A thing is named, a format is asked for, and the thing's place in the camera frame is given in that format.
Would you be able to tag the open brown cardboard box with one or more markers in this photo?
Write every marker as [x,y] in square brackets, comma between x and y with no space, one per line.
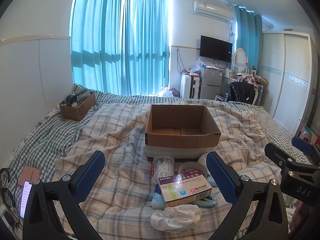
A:
[180,131]

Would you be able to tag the white sliding wardrobe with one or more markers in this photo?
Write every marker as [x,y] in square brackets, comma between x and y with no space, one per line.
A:
[288,65]

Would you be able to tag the smartphone lit screen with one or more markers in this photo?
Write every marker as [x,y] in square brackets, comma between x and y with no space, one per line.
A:
[24,199]

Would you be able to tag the large teal curtain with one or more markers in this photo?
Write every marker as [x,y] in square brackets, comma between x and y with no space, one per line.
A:
[120,46]

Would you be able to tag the teal curtain right window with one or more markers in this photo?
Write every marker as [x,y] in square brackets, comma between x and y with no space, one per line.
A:
[250,35]

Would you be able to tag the plaid beige blanket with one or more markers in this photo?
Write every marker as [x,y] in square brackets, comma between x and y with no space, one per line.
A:
[119,205]

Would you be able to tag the silver small fridge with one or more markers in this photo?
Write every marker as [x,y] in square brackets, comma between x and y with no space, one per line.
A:
[210,79]

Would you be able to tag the white suitcase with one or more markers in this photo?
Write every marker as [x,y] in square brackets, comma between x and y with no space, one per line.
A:
[190,86]

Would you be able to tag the small SF cardboard box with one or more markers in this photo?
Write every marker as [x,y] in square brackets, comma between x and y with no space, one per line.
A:
[77,103]

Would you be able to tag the black wall television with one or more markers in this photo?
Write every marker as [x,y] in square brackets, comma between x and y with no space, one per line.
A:
[213,48]

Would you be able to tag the white oval mirror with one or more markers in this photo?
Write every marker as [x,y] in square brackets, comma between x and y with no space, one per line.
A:
[239,61]

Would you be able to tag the clear cotton swab jar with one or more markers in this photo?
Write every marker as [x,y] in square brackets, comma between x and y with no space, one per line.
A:
[162,167]

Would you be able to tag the brown leather wallet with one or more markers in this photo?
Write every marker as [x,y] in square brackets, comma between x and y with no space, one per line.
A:
[29,174]

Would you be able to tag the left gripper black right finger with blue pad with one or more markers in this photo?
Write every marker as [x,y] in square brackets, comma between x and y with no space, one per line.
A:
[269,220]

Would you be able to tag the white air conditioner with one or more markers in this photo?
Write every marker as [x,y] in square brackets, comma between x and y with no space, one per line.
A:
[213,11]

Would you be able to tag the blue tissue pack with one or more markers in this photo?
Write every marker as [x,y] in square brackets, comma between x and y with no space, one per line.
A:
[157,202]

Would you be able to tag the light green clip object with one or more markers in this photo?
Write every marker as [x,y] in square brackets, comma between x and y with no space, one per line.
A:
[209,201]

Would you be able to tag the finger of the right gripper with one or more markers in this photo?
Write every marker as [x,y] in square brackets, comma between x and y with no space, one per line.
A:
[278,156]
[311,151]

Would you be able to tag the white plastic bag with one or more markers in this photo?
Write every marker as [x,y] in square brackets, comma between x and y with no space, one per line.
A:
[165,92]

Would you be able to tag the white lace cloth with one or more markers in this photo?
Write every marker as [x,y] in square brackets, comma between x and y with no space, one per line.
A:
[176,219]

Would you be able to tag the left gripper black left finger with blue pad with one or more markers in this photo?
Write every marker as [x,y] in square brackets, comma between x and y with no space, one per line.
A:
[41,220]

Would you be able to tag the checked grey bedsheet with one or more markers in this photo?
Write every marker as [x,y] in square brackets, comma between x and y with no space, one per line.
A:
[45,139]

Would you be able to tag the white tape roll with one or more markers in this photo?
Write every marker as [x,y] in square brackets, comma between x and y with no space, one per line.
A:
[192,166]

